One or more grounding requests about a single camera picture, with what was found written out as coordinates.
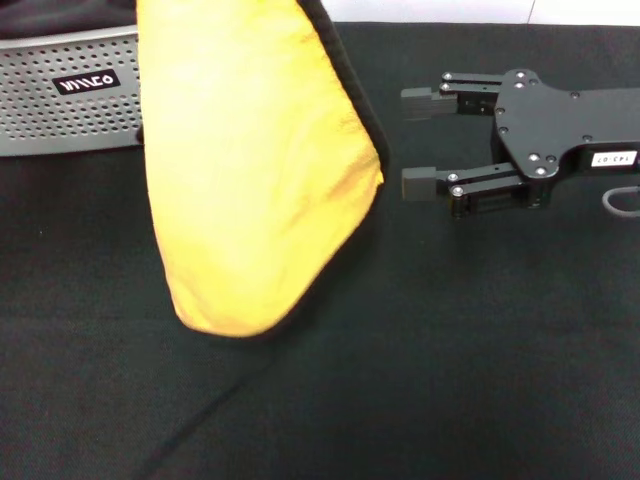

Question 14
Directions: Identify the grey right arm cable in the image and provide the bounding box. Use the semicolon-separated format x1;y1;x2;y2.
602;185;640;217

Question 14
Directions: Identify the grey perforated storage box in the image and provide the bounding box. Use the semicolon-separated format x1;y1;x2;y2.
0;24;147;157

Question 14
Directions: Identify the dark grey cloth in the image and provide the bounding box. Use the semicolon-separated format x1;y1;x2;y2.
0;0;139;39

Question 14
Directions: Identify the black tablecloth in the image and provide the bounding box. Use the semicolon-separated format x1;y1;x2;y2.
0;20;640;480

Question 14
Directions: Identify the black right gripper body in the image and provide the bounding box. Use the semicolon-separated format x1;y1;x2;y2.
492;68;640;209

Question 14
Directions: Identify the yellow towel with black edge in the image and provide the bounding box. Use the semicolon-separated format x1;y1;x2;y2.
135;0;391;347

